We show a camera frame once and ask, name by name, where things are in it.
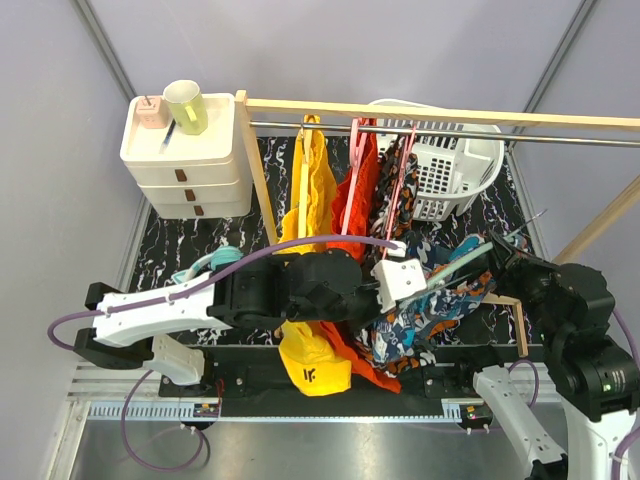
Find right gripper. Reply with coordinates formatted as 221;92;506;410
484;230;566;345

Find mint green hanger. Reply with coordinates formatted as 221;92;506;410
398;208;548;308

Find blue patterned shorts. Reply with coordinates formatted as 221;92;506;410
355;257;496;378

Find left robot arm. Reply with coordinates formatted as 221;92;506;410
72;249;382;396

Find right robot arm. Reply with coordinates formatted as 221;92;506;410
453;234;639;479

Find black orange patterned shorts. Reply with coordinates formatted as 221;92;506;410
368;135;418;245

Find thin pink hanger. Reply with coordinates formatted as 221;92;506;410
386;124;417;240

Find yellow shorts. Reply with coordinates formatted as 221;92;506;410
278;130;351;397

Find white laundry basket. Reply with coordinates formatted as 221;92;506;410
367;98;506;224

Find wooden clothes rack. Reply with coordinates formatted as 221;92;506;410
234;89;640;359

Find teal headphones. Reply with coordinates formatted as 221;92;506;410
171;245;244;284

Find cream drawer unit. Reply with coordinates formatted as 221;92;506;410
120;93;253;219

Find green mug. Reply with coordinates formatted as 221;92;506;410
163;80;208;135

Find blue pen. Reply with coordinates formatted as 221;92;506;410
159;119;176;152

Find pink cube holder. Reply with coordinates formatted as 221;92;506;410
135;95;169;129

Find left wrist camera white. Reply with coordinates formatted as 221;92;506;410
372;259;427;313

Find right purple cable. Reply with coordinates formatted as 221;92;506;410
414;307;640;480

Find purple cable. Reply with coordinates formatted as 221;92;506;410
414;307;640;480
47;236;409;471

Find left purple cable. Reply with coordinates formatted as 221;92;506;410
47;236;409;471

